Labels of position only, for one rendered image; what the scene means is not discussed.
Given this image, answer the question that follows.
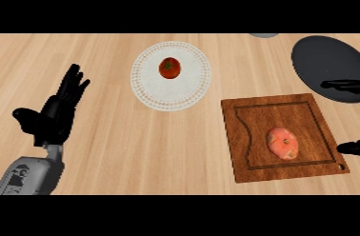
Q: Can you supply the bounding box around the grey round object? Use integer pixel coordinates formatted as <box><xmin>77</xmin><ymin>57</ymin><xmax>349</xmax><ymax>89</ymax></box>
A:
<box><xmin>249</xmin><ymin>32</ymin><xmax>283</xmax><ymax>39</ymax></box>

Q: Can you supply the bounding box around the white round placemat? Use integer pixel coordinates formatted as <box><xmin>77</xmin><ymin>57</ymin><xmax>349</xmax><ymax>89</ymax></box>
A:
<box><xmin>131</xmin><ymin>40</ymin><xmax>213</xmax><ymax>112</ymax></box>

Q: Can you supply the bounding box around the red tomato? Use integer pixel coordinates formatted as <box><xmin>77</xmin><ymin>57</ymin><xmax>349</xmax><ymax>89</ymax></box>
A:
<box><xmin>159</xmin><ymin>56</ymin><xmax>184</xmax><ymax>80</ymax></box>

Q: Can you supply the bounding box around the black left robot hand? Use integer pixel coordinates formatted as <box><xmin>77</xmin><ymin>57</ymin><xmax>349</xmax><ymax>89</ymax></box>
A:
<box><xmin>13</xmin><ymin>63</ymin><xmax>92</xmax><ymax>148</ymax></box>

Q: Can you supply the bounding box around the brown wooden cutting board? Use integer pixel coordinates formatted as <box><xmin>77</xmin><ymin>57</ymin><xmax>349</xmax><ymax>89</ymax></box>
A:
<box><xmin>221</xmin><ymin>92</ymin><xmax>352</xmax><ymax>185</ymax></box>

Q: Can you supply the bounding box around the dark grey pan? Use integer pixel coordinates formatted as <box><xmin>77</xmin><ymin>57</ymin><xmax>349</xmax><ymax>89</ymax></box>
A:
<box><xmin>290</xmin><ymin>35</ymin><xmax>360</xmax><ymax>104</ymax></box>

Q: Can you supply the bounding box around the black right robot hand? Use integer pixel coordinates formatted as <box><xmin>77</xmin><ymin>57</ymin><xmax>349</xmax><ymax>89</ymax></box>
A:
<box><xmin>337</xmin><ymin>140</ymin><xmax>360</xmax><ymax>157</ymax></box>

